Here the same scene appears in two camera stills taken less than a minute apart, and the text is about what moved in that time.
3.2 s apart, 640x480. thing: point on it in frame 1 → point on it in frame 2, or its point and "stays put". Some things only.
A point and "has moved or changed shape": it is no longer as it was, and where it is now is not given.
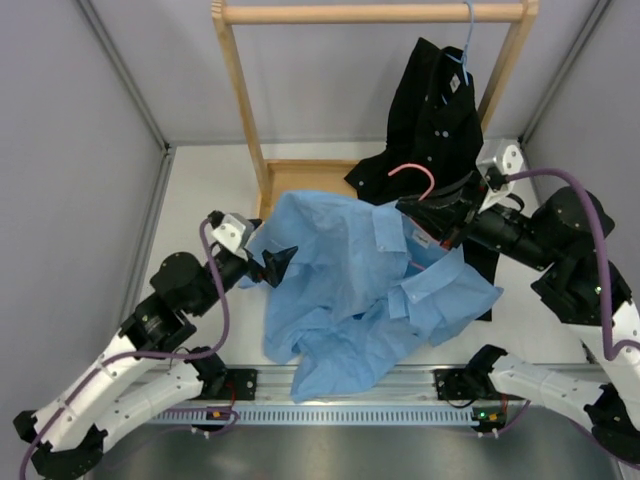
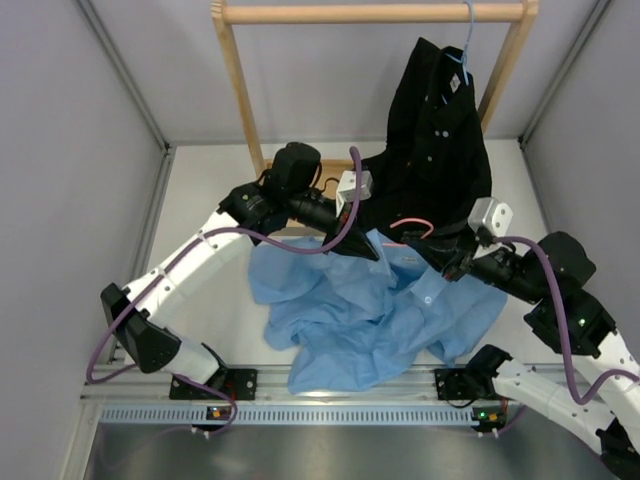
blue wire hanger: (463, 61) stays put
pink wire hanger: (416, 266) → (410, 220)
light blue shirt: (366, 285) has moved or changed shape
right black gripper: (446, 214) → (446, 253)
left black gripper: (276, 264) → (356, 241)
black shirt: (436, 134) stays put
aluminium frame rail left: (143, 100) stays put
